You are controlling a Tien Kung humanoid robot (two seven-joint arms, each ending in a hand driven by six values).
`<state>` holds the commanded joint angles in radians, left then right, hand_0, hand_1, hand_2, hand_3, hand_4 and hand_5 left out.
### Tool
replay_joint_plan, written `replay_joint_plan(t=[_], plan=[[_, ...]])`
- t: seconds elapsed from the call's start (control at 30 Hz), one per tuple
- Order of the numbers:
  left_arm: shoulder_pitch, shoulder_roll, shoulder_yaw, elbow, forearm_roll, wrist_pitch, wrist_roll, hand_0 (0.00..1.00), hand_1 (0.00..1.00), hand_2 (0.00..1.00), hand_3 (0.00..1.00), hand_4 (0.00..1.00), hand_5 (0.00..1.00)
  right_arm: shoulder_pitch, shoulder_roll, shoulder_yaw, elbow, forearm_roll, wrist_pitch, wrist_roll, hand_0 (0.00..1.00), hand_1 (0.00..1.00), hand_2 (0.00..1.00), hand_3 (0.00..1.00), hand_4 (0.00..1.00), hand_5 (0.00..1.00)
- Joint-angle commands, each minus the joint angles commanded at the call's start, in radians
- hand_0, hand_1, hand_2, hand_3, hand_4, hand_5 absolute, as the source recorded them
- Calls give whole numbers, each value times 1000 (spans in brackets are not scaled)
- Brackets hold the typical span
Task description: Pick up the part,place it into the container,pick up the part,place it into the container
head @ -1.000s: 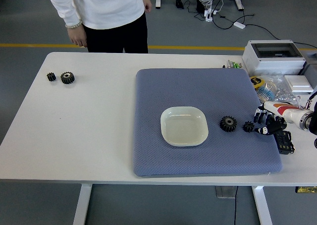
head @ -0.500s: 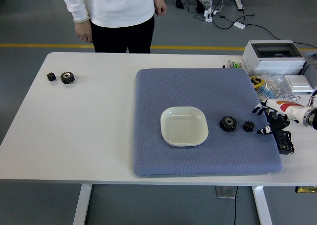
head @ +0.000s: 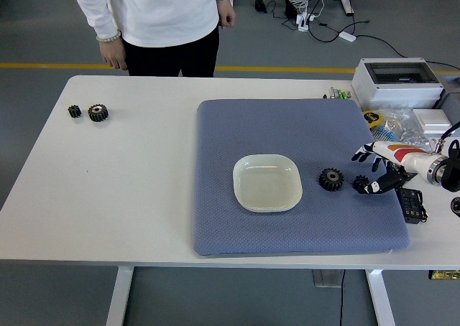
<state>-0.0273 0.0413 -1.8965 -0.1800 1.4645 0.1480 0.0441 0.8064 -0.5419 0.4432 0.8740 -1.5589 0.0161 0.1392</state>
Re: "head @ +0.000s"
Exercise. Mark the grey metal case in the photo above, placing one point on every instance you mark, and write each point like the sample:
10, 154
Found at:
451, 89

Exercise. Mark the person's right hand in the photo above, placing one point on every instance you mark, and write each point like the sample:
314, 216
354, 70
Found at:
113, 53

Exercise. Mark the small black gear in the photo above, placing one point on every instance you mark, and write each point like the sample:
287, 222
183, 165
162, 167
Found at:
358, 181
74, 111

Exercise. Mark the grey electrical enclosure box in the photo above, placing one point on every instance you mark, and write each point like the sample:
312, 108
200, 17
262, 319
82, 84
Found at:
388, 92

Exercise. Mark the large black gear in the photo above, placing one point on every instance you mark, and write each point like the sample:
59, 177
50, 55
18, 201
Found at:
98, 112
331, 179

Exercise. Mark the white table leg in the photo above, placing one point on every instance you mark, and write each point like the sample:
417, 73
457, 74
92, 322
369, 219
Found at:
381, 297
120, 297

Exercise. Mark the black power adapter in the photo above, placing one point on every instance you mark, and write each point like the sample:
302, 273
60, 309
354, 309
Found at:
290, 8

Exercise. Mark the clear plastic parts bag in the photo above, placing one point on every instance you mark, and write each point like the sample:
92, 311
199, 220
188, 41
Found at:
406, 128

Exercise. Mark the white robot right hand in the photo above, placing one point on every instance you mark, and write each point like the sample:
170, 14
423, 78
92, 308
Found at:
402, 157

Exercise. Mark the yellow warning label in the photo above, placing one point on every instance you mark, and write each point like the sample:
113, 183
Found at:
445, 275

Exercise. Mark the person's left hand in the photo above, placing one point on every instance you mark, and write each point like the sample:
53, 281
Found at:
227, 13

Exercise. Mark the person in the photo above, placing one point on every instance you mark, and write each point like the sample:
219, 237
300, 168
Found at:
161, 13

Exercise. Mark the white switch box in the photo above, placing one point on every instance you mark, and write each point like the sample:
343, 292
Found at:
431, 120

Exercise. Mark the white power strip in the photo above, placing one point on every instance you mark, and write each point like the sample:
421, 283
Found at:
303, 21

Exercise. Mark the white square plate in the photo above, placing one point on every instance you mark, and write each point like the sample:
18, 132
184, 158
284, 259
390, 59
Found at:
267, 184

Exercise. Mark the black floor stand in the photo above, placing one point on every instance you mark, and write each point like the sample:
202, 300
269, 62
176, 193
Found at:
259, 3

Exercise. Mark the white power adapter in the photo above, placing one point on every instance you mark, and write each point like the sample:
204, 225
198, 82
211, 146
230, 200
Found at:
348, 36

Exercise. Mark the grey floor box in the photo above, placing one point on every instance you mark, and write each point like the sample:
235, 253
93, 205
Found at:
326, 278

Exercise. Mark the blue striped resistor bundle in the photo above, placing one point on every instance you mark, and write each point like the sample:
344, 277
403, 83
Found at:
386, 131

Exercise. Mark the blue-grey quilted mat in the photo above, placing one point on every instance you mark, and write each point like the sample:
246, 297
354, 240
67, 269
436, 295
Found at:
287, 125

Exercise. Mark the yellow tape measure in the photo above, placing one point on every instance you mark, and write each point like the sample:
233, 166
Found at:
372, 119

